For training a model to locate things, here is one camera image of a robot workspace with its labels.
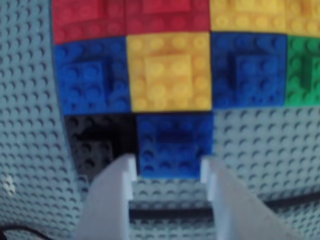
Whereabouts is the dark grey lego strip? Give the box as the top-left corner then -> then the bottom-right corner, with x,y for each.
128,191 -> 320,222

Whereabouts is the green lego cube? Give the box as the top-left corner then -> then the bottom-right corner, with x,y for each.
283,34 -> 320,108

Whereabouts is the black cable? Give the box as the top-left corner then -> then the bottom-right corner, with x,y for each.
0,223 -> 45,240

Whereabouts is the black lego cube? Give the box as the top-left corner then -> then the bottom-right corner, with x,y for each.
63,114 -> 139,182

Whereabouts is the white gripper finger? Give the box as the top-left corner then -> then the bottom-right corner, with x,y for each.
72,154 -> 138,240
201,156 -> 304,240

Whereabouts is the grey lego baseplate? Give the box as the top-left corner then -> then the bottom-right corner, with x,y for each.
0,0 -> 320,240

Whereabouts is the red lego cube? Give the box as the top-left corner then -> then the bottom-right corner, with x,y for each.
124,0 -> 211,36
51,0 -> 127,46

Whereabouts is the blue lego cube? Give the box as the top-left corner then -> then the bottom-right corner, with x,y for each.
135,113 -> 216,179
209,31 -> 289,110
53,36 -> 133,115

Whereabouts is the yellow lego cube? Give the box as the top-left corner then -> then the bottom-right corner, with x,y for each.
284,0 -> 320,39
125,31 -> 214,113
209,0 -> 289,35

